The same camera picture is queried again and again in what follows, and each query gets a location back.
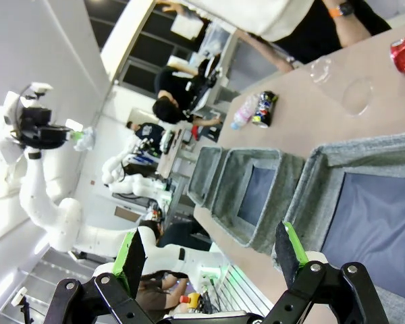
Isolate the right gripper black green left finger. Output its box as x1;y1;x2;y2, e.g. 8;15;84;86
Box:
53;227;165;324

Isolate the right gripper black green right finger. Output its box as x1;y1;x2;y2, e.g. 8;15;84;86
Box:
263;221;389;324

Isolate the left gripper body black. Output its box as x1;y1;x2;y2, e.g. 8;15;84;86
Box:
18;107;72;150

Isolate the white paper ball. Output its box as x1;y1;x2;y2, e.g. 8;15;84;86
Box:
74;126;97;153

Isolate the clear plastic bottle pink label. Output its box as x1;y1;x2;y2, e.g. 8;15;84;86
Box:
230;93;261;131

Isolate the crushed dark printed can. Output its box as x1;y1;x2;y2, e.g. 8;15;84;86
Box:
251;90;279;130

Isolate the person's right forearm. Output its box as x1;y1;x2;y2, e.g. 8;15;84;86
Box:
235;29;284;67

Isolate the person's left hand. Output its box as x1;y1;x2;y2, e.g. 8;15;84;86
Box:
336;12;373;49

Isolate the long-haired person in brown top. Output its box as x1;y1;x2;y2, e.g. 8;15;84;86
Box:
134;269;190;312

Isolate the red yellow emergency stop button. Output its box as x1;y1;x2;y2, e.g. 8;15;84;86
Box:
180;292;203;308

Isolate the person in dark printed t-shirt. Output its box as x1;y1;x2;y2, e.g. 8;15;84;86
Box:
126;120;165;140

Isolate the person in black clothes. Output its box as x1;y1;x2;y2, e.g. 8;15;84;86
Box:
138;218;213;252

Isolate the grey fabric basket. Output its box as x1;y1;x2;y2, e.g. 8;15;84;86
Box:
272;131;405;324
187;145;223;207
211;148;306;254

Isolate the seated person in black shirt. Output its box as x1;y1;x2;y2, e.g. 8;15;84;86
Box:
151;55;223;126

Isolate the clear plastic cup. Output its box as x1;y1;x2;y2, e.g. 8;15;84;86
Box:
308;57;375;118

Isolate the person in white sweater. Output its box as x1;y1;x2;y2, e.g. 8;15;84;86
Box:
175;0;317;43

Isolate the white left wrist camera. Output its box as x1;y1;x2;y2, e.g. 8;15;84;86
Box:
29;82;54;99

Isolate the wristwatch with orange strap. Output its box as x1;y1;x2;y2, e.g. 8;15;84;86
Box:
328;1;356;18

